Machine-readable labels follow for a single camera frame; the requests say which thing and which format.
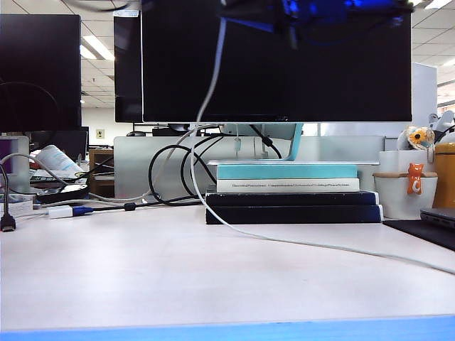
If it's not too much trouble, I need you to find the black monitor with paper label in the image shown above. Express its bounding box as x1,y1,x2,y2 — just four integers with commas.
112,9,144,124

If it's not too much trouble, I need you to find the orange cat figurine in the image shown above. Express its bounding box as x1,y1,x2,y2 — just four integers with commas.
407,162,425,195

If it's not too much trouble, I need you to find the yellow canister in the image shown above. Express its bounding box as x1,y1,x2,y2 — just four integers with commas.
432,141,455,210

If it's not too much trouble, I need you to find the small dark background monitor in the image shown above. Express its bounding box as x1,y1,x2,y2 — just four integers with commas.
29,126,90,161

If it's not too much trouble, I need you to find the white hanging cable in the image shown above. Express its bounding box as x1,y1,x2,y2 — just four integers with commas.
233,124,244,153

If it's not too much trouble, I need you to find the teal paperback book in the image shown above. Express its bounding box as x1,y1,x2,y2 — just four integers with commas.
216,163,359,180

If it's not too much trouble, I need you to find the white toy figure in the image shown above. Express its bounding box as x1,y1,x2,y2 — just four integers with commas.
427,110,455,143

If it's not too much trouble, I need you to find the black cable blue VGA plug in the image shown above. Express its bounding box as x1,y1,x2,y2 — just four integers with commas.
70,197,208,217

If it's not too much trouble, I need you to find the silver framed purple display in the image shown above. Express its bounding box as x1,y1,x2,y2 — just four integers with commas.
0,136,31,195

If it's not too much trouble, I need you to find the white video adapter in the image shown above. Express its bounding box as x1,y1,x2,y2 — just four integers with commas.
47,205,75,220

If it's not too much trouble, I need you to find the black cable with ferrite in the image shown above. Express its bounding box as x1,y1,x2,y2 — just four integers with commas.
250,124,284,160

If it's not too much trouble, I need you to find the white mug with fox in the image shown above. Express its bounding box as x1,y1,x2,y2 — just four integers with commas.
372,171,439,220

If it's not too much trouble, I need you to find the white charging cable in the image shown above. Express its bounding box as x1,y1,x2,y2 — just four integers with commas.
190,17,455,276

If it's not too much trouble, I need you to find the black HDMI cable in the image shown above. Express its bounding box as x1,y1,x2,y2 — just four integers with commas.
0,166,18,234

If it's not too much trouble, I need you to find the black hardcover book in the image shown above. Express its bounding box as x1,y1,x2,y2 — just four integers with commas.
205,190,380,207
205,205,384,224

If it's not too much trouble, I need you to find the black looped power cable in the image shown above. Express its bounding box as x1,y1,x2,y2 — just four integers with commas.
148,136,229,207

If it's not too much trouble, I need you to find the thin white cable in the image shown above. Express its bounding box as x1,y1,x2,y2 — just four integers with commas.
14,209,50,223

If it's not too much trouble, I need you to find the white square container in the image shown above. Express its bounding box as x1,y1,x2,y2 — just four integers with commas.
378,150,434,174

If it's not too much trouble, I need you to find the white box blue print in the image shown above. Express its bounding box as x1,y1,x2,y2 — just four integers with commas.
0,200,36,218

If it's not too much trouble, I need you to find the white paperback book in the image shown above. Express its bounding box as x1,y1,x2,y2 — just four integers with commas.
216,178,361,194

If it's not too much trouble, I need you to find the wooden shelf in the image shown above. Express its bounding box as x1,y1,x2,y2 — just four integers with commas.
88,148,115,198

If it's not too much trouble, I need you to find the grey laptop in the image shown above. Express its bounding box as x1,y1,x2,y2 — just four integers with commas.
419,207,455,230

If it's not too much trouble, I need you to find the black looped video cable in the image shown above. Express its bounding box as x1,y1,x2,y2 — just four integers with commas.
180,136,229,200

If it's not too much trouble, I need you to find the wide black desktop monitor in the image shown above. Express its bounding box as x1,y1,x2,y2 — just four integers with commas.
141,0,413,124

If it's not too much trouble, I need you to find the white partition panel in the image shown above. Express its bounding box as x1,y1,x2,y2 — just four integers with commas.
411,63,439,138

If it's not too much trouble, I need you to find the white bottle teal print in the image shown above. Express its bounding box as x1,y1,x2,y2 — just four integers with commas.
34,144,85,178

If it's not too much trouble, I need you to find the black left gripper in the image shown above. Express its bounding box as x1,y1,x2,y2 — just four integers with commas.
217,0,415,50

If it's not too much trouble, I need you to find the ceiling light panel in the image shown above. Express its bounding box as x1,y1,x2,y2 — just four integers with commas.
80,34,117,62

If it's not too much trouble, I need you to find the green printed booklet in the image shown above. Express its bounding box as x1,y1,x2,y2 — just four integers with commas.
31,169,89,185

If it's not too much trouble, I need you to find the crochet sunflower doll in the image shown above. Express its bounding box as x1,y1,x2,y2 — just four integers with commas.
397,124,437,165

